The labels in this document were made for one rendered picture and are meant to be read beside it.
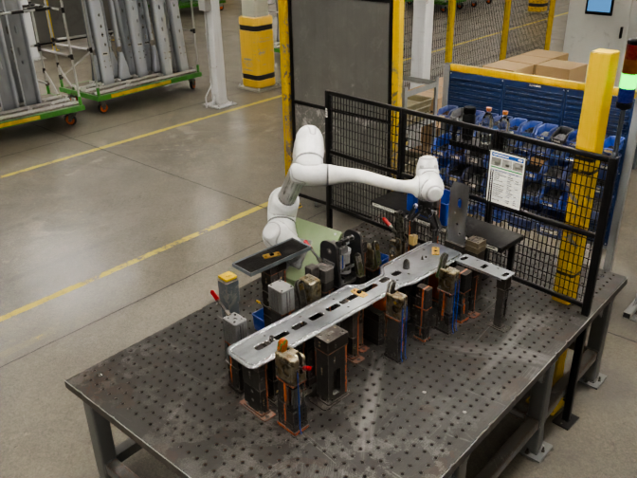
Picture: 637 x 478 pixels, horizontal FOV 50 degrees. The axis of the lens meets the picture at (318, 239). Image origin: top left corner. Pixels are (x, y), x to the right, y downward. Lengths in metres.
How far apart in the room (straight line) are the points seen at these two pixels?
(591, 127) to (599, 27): 6.36
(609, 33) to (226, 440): 7.94
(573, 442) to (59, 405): 2.92
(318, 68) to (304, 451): 3.78
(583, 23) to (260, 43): 4.59
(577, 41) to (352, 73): 4.83
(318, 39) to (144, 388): 3.54
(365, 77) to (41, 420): 3.39
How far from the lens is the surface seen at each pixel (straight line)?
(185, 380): 3.17
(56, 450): 4.07
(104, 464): 3.56
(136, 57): 10.91
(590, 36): 9.81
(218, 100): 10.10
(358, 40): 5.52
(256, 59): 10.80
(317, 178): 3.17
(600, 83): 3.39
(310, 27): 5.85
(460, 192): 3.52
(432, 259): 3.46
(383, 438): 2.82
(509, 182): 3.69
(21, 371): 4.75
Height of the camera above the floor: 2.61
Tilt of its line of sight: 26 degrees down
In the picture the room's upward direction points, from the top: 1 degrees counter-clockwise
